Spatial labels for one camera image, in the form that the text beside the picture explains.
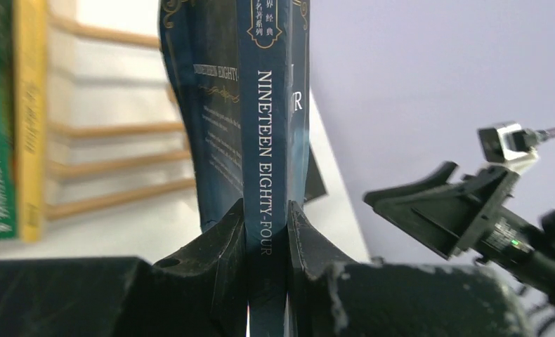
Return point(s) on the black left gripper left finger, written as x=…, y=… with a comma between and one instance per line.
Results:
x=200, y=290

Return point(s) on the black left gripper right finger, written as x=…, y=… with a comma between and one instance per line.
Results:
x=330, y=294

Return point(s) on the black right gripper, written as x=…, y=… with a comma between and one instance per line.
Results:
x=449, y=218

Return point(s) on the dark blue bottom book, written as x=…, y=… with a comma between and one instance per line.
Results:
x=240, y=73

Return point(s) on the yellow Little Prince book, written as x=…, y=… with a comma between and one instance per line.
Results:
x=30, y=42

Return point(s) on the black Moon and Sixpence book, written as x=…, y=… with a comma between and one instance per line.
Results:
x=315, y=187

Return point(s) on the wooden book rack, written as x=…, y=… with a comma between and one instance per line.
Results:
x=101, y=134

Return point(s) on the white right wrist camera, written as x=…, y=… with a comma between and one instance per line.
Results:
x=506, y=141

